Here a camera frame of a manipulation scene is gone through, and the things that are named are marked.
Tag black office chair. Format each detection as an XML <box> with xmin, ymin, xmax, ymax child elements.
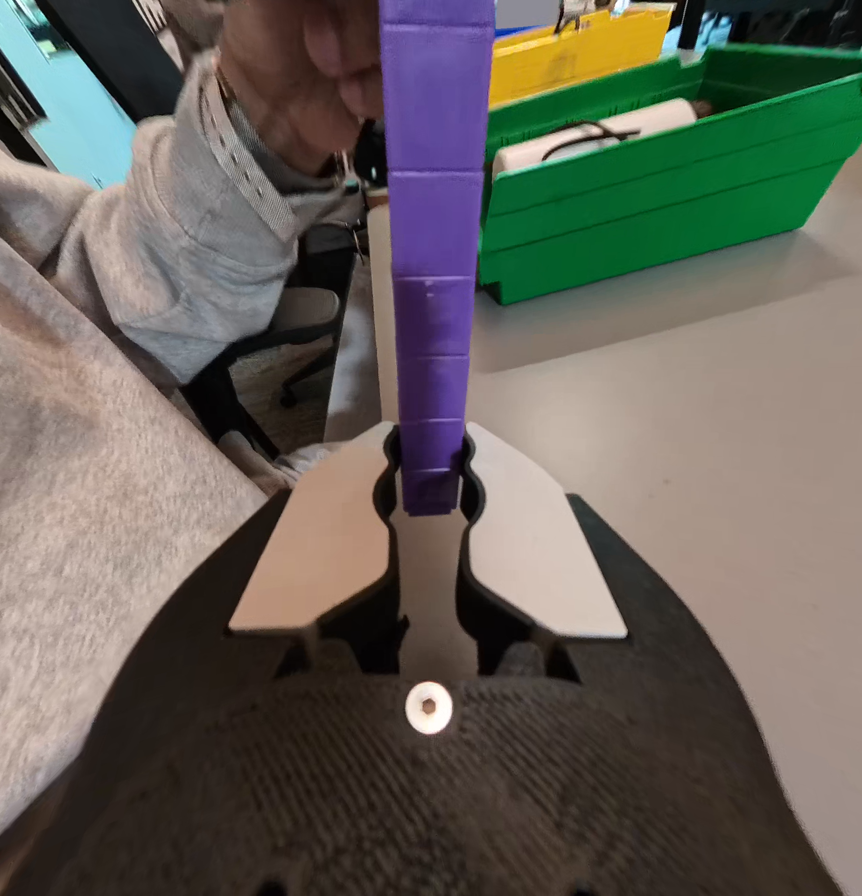
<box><xmin>182</xmin><ymin>224</ymin><xmax>365</xmax><ymax>459</ymax></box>

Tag grey watch strap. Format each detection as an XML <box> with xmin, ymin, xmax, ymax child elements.
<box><xmin>196</xmin><ymin>63</ymin><xmax>295</xmax><ymax>235</ymax></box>

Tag person's left forearm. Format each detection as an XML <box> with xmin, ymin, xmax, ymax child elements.
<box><xmin>0</xmin><ymin>119</ymin><xmax>365</xmax><ymax>386</ymax></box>

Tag person's left hand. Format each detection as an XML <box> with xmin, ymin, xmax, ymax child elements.
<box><xmin>217</xmin><ymin>0</ymin><xmax>386</xmax><ymax>176</ymax></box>

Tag white box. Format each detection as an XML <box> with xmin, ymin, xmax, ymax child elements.
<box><xmin>492</xmin><ymin>98</ymin><xmax>701</xmax><ymax>176</ymax></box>

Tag yellow plastic bin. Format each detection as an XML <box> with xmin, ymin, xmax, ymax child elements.
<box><xmin>488</xmin><ymin>3</ymin><xmax>677</xmax><ymax>109</ymax></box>

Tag grey desk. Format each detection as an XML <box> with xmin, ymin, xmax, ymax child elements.
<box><xmin>323</xmin><ymin>115</ymin><xmax>862</xmax><ymax>896</ymax></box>

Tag long purple block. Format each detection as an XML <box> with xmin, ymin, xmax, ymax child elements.
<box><xmin>378</xmin><ymin>0</ymin><xmax>496</xmax><ymax>517</ymax></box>

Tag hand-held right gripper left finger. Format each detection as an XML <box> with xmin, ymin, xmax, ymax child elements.
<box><xmin>229</xmin><ymin>420</ymin><xmax>404</xmax><ymax>634</ymax></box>

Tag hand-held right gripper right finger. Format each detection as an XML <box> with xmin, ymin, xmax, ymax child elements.
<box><xmin>457</xmin><ymin>422</ymin><xmax>629</xmax><ymax>641</ymax></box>

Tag green plastic bin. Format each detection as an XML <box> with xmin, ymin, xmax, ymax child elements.
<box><xmin>476</xmin><ymin>43</ymin><xmax>862</xmax><ymax>307</ymax></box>

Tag black cable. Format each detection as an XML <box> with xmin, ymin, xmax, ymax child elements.
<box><xmin>539</xmin><ymin>120</ymin><xmax>642</xmax><ymax>162</ymax></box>

